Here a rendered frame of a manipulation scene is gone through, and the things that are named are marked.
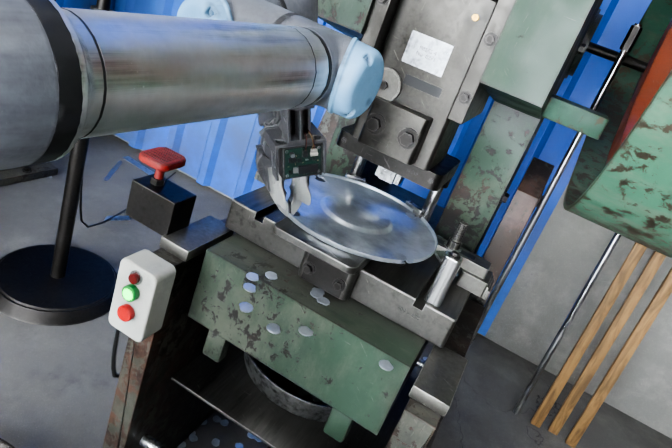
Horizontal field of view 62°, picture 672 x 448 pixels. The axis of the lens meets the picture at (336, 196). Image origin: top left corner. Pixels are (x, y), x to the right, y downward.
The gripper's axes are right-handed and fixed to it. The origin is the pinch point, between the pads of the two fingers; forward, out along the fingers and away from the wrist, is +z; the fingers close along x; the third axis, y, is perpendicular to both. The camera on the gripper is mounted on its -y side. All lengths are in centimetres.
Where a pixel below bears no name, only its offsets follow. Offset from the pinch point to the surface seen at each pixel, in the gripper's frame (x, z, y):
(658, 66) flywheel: 73, -14, -3
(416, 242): 20.6, 8.4, 4.7
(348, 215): 10.5, 4.4, -0.7
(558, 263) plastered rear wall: 120, 81, -55
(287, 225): -1.1, 1.2, 3.5
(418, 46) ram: 24.0, -20.8, -6.9
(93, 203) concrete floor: -40, 71, -138
